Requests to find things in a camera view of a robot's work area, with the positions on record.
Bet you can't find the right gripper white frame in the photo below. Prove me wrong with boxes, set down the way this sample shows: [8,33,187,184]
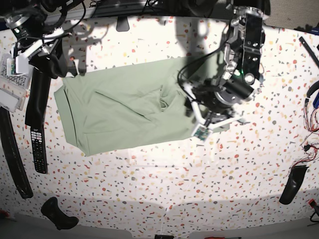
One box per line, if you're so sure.
[6,27,69,79]

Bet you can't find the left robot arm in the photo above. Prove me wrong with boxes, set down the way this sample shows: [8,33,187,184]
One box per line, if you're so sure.
[177,0,271,141]

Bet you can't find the clear plastic screw box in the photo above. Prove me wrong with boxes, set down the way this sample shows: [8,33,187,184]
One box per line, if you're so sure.
[0,53,33,113]

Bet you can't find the light green T-shirt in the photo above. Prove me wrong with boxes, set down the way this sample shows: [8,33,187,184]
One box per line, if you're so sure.
[53,56,231,157]

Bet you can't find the red clamp tool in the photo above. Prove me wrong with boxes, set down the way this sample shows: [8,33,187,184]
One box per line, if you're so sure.
[309,199,319,214]

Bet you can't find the black curved shell right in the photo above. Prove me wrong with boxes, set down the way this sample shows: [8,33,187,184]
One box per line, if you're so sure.
[279,165,308,205]

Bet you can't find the black TV remote control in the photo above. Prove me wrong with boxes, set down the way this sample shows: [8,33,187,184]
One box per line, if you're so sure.
[30,127,48,174]

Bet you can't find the black curved handle piece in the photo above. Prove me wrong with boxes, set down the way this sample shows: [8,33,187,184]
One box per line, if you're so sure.
[40,197,79,230]

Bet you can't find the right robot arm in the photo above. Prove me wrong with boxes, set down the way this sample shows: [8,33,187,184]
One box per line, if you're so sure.
[0,0,84,79]

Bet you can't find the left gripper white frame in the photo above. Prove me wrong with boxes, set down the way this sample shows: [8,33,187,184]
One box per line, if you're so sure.
[181,83,245,141]

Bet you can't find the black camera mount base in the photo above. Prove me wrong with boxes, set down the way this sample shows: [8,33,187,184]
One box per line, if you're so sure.
[116,16,130,32]

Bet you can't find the long black curved strip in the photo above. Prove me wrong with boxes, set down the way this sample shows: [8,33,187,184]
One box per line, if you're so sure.
[0,107,33,199]

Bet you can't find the blue tool right edge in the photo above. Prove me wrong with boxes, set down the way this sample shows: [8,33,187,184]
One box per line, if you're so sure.
[313,93,319,109]

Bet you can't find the red and black wire bundle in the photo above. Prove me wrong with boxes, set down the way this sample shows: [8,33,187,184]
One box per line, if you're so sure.
[290,98,319,172]

